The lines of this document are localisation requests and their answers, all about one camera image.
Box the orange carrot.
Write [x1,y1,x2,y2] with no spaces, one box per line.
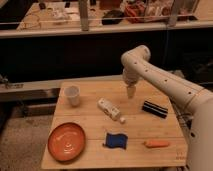
[143,140,170,148]

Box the white plastic cup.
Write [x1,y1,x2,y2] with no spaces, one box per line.
[64,86,80,107]

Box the orange plate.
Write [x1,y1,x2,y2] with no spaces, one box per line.
[47,122,86,162]

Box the metal shelf post left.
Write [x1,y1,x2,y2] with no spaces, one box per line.
[78,0,89,31]

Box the black striped box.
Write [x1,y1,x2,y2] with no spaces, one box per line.
[142,101,168,118]

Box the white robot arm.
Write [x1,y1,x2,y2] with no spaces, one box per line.
[121,45,213,171]

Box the blue cloth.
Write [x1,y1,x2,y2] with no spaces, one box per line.
[103,133,128,149]

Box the metal shelf post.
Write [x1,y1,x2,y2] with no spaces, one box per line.
[167,0,182,27]
[78,0,89,31]

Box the wooden table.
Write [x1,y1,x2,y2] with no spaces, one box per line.
[41,81,187,169]

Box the white bottle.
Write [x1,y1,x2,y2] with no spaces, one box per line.
[97,98,126,124]

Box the black bag on shelf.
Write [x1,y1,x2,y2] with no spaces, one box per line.
[101,10,124,25]

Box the metal shelf post right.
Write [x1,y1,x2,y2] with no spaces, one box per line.
[167,0,182,27]

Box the red object on shelf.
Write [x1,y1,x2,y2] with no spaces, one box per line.
[124,4,145,23]

